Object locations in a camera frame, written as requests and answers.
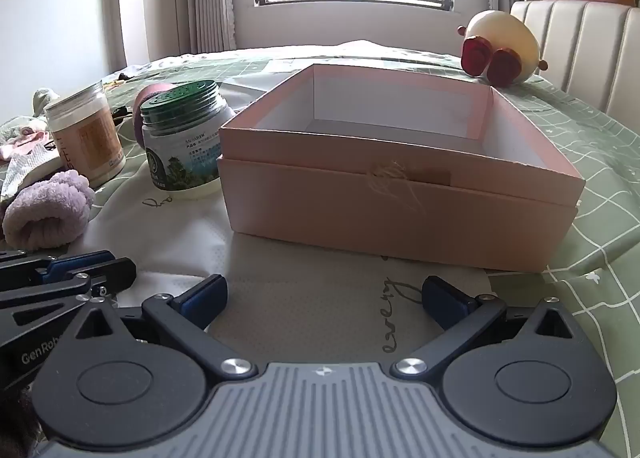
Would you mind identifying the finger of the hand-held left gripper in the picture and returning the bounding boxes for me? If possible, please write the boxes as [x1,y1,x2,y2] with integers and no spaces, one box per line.
[0,258,137,339]
[0,249,117,286]

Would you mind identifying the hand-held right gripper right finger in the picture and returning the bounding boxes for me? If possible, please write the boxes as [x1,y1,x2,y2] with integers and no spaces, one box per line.
[390,275,573,381]

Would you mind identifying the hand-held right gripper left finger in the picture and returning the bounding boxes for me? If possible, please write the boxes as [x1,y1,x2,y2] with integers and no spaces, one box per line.
[75,275,258,381]

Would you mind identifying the purple fluffy sock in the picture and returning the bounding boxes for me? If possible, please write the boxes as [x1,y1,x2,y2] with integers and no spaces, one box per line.
[2,170,96,249]

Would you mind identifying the pink cardboard box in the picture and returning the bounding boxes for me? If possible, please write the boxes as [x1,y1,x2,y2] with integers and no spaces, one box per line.
[217,64,587,273]

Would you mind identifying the dusty pink soft roll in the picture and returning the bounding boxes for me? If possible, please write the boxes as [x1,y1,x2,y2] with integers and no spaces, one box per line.
[132,84,173,143]

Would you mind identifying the white patterned cloth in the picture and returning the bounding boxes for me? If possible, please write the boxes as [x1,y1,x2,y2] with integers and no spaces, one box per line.
[0,138,63,199]

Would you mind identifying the beige jar with clear lid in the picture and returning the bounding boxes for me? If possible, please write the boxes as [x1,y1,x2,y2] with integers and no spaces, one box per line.
[44,81,126,187]

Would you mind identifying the pink cloth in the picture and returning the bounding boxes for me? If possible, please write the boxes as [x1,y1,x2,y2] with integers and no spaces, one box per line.
[0,130,51,161]

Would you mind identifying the green lid white jar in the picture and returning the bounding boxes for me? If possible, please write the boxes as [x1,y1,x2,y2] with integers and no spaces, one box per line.
[140,80,236,197]

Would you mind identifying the grey-green fluffy sock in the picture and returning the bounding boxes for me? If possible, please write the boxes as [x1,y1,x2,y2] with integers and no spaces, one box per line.
[32,88,62,119]

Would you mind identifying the green checked quilt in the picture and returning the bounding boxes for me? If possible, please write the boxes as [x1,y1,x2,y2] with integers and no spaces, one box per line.
[0,40,640,458]

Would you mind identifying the cream plush toy red feet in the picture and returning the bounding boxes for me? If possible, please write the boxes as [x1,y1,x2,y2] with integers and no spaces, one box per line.
[457,9,549,87]

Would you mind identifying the cream padded headboard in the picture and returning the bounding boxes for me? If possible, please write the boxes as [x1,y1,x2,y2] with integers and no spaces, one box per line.
[510,0,640,129]

